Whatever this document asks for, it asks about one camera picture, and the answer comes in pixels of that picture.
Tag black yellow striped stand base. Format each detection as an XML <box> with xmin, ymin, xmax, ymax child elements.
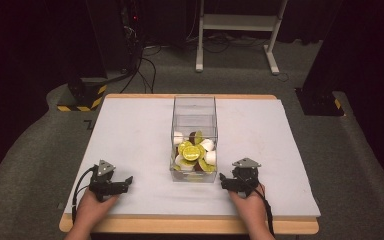
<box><xmin>57</xmin><ymin>77</ymin><xmax>108</xmax><ymax>113</ymax></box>

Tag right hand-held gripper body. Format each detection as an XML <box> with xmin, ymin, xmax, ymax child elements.
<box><xmin>231</xmin><ymin>157</ymin><xmax>262</xmax><ymax>197</ymax></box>

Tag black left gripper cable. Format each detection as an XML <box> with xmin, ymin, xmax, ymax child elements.
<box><xmin>71</xmin><ymin>167</ymin><xmax>96</xmax><ymax>224</ymax></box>

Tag person's right hand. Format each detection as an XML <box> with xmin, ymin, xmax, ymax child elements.
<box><xmin>229</xmin><ymin>184</ymin><xmax>268</xmax><ymax>225</ymax></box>

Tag white foam mat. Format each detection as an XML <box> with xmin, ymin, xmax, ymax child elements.
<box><xmin>63</xmin><ymin>97</ymin><xmax>322</xmax><ymax>219</ymax></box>

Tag wooden table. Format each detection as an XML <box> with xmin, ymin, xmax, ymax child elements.
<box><xmin>59</xmin><ymin>93</ymin><xmax>320</xmax><ymax>235</ymax></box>

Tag pile of green white capsules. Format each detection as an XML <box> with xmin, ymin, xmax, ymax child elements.
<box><xmin>172</xmin><ymin>130</ymin><xmax>218</xmax><ymax>174</ymax></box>

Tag person's left hand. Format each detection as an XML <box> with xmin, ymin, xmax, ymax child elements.
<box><xmin>75</xmin><ymin>189</ymin><xmax>120</xmax><ymax>224</ymax></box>

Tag white metal stand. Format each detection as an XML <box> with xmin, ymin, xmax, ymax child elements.
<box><xmin>195</xmin><ymin>0</ymin><xmax>288</xmax><ymax>76</ymax></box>

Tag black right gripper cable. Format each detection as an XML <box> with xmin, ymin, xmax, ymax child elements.
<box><xmin>243</xmin><ymin>176</ymin><xmax>276</xmax><ymax>238</ymax></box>

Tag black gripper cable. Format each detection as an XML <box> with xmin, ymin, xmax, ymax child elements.
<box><xmin>71</xmin><ymin>167</ymin><xmax>96</xmax><ymax>224</ymax></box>
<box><xmin>243</xmin><ymin>176</ymin><xmax>276</xmax><ymax>238</ymax></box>

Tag clear plastic box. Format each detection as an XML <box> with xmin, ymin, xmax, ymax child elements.
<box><xmin>169</xmin><ymin>95</ymin><xmax>219</xmax><ymax>184</ymax></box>

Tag dark curtain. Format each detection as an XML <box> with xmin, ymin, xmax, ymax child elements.
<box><xmin>301</xmin><ymin>0</ymin><xmax>384</xmax><ymax>201</ymax></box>
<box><xmin>0</xmin><ymin>0</ymin><xmax>108</xmax><ymax>194</ymax></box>

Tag black floor cables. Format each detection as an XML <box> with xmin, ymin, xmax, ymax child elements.
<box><xmin>119</xmin><ymin>46</ymin><xmax>163</xmax><ymax>95</ymax></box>

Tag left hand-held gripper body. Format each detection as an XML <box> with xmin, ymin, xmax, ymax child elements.
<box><xmin>89</xmin><ymin>159</ymin><xmax>117</xmax><ymax>203</ymax></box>

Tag dark equipment rack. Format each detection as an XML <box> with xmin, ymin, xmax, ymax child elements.
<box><xmin>119</xmin><ymin>0</ymin><xmax>145</xmax><ymax>72</ymax></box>

